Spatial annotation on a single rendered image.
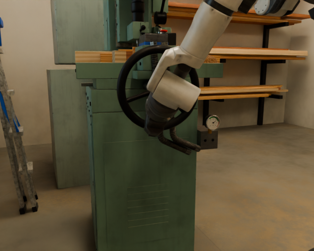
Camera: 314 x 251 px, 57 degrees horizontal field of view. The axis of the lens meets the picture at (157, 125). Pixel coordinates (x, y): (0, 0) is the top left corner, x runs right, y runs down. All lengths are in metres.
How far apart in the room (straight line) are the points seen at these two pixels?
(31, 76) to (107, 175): 2.53
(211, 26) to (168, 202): 0.87
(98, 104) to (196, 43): 0.59
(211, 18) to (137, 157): 0.72
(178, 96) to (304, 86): 4.33
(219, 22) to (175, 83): 0.16
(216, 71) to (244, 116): 3.46
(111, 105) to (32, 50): 2.53
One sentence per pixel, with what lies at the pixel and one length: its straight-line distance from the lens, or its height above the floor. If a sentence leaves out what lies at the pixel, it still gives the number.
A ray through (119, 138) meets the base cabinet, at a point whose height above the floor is 0.60.
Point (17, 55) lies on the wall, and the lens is 3.60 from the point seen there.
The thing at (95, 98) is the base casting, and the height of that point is 0.76.
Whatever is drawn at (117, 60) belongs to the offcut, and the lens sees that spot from 1.15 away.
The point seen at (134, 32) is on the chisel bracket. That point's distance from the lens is 1.27.
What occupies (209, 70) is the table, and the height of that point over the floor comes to 0.87.
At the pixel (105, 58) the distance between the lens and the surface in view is 1.29.
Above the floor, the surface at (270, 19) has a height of 1.52.
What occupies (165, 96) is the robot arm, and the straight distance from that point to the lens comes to 0.69.
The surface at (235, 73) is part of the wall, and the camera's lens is 4.51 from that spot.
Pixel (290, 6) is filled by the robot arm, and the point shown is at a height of 1.11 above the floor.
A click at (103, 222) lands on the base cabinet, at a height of 0.25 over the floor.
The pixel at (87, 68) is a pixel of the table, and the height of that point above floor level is 0.88.
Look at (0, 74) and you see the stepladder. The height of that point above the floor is 0.84.
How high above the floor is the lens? 0.88
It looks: 11 degrees down
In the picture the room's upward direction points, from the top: straight up
